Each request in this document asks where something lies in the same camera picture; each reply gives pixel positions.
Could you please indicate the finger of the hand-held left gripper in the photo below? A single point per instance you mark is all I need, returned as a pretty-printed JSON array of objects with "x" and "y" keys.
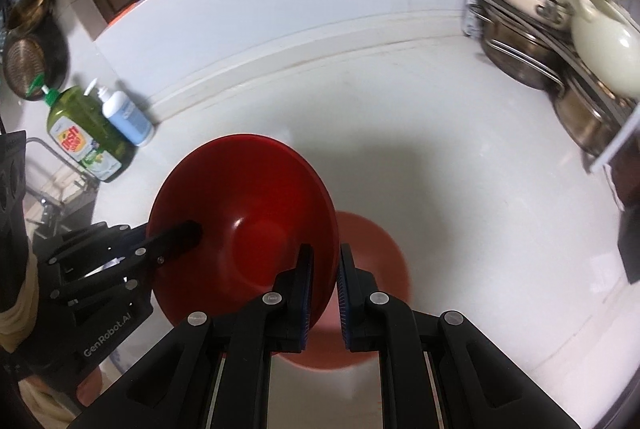
[
  {"x": 175, "y": 239},
  {"x": 100, "y": 239}
]

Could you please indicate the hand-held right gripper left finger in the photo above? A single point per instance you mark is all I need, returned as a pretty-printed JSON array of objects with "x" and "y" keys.
[{"x": 304, "y": 304}]

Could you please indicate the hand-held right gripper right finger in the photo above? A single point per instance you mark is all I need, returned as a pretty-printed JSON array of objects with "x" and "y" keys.
[{"x": 344, "y": 304}]

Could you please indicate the red bowl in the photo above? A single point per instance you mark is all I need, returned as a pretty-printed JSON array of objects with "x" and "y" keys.
[{"x": 250, "y": 209}]

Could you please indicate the person's left forearm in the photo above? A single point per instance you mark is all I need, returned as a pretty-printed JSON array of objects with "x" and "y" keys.
[{"x": 15, "y": 319}]

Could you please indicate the steel faucet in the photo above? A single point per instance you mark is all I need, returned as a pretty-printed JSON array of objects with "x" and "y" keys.
[{"x": 65, "y": 161}]

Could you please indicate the green dish soap bottle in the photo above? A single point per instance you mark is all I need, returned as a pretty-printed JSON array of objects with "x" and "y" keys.
[{"x": 85, "y": 134}]

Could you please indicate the blue white pump bottle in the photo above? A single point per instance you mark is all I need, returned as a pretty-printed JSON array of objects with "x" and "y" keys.
[{"x": 127, "y": 116}]

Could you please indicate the round mesh strainer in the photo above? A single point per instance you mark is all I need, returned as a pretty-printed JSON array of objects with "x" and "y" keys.
[{"x": 22, "y": 66}]

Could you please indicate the brass pan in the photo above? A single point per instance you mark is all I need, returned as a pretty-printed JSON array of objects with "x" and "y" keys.
[{"x": 30, "y": 6}]

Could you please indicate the wide stainless steel pot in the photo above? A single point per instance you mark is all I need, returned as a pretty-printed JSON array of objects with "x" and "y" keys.
[{"x": 520, "y": 59}]

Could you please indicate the white pot rack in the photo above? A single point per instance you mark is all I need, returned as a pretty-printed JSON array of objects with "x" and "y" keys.
[{"x": 615, "y": 139}]

